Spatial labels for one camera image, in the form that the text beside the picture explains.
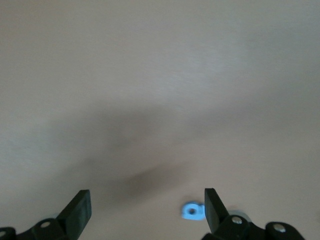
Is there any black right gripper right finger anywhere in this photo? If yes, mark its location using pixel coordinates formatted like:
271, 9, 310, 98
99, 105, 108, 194
201, 187, 308, 240

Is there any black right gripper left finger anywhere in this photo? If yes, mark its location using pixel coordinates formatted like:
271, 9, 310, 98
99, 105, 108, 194
0, 189, 92, 240

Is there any blue foam letter a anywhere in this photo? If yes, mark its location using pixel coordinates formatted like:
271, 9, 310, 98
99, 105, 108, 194
181, 201, 206, 221

